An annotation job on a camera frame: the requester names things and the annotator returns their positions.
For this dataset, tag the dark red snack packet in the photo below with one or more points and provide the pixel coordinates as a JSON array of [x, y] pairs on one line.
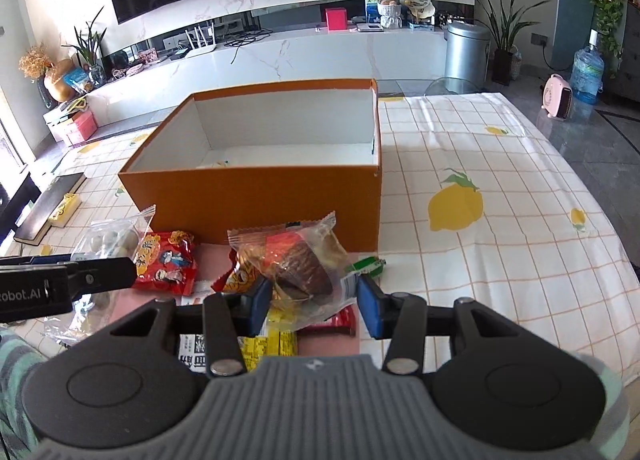
[[340, 322]]

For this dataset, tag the white marble television cabinet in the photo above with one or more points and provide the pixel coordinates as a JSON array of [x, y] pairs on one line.
[[310, 60]]

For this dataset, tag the red cube box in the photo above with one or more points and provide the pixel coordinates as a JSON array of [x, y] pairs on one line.
[[337, 20]]

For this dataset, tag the orange red snack packet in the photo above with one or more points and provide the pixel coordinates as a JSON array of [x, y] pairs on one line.
[[235, 280]]

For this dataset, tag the yellow snack packet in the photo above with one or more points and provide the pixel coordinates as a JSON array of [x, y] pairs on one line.
[[265, 345]]

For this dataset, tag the long-leaf plant in black pot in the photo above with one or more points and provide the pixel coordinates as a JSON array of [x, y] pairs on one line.
[[505, 60]]

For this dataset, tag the pink storage boxes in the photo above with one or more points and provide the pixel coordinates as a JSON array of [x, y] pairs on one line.
[[77, 129]]

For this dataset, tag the red cartoon snack packet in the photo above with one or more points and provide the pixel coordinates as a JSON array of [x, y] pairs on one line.
[[165, 265]]

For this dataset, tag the person's right forearm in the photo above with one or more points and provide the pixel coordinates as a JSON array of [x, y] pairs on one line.
[[612, 405]]

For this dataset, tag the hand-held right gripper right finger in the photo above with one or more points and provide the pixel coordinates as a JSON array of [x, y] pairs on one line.
[[370, 307]]

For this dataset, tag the small yellow box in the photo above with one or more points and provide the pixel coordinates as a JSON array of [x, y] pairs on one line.
[[65, 210]]

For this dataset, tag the dried yellow flowers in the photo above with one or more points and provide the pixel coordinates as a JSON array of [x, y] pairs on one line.
[[35, 62]]

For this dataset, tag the white flat device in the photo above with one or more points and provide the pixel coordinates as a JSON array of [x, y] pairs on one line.
[[370, 28]]

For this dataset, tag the round glass table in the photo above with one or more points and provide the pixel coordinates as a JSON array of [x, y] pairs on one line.
[[452, 86]]

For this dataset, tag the gold round vase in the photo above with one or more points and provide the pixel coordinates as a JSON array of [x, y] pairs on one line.
[[57, 82]]

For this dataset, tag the teddy bear bouquet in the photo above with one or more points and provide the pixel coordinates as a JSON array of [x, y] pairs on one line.
[[390, 5]]

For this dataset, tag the orchid plant in glass vase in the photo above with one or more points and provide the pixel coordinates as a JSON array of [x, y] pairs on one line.
[[92, 57]]

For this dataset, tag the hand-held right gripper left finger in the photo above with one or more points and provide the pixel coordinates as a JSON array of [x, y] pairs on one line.
[[262, 300]]

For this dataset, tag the clear packet with brown cake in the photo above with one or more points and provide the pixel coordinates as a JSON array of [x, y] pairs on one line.
[[300, 265]]

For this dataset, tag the pink mat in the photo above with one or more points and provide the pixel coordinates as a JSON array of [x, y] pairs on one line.
[[210, 260]]

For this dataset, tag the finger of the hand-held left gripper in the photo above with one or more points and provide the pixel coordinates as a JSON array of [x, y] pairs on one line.
[[107, 272]]

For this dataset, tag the clear bag of white rounds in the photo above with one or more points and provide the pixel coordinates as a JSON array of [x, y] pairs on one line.
[[110, 240]]

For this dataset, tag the pink space heater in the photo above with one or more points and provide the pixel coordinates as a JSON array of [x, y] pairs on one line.
[[557, 97]]

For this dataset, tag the blue water jug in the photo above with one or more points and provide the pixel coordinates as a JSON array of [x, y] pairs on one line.
[[587, 72]]

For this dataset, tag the person's left forearm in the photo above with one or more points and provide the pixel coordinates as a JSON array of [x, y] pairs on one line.
[[20, 380]]

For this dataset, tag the silver trash can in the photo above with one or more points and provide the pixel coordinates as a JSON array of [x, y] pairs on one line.
[[467, 57]]

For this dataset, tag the green white snack packet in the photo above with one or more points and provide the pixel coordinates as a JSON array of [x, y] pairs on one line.
[[367, 267]]

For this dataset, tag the orange cardboard box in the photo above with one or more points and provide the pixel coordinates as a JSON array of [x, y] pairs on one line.
[[250, 200]]

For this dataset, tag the white router with antennas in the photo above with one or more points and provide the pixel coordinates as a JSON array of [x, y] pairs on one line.
[[200, 51]]

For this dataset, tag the wall socket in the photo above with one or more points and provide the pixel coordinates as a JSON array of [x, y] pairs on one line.
[[539, 39]]

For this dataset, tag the green printed card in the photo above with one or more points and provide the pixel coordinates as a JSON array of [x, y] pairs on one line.
[[371, 0]]

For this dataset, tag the dark hardcover book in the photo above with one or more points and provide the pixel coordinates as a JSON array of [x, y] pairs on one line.
[[50, 207]]

